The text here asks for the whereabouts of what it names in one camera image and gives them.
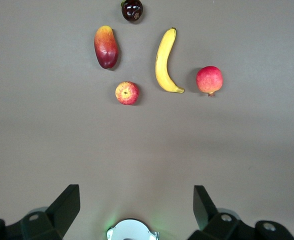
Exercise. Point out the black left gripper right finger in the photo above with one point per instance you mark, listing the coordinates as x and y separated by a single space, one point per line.
222 225

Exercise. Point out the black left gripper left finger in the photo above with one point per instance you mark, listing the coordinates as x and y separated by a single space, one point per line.
49 222

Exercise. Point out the red yellow apple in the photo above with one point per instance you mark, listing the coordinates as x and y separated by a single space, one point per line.
127 93

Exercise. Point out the yellow banana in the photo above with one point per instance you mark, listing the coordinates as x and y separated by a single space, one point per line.
161 67

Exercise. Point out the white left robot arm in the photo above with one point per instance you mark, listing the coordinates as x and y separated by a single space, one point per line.
129 230

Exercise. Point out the brown table cover cloth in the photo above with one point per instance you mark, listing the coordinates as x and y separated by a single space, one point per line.
37 125

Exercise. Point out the red pomegranate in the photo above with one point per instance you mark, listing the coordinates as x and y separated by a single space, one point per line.
209 80

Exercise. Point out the red yellow mango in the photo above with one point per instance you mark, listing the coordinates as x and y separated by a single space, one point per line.
105 50

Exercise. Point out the dark purple mangosteen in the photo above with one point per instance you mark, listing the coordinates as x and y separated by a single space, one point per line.
132 11

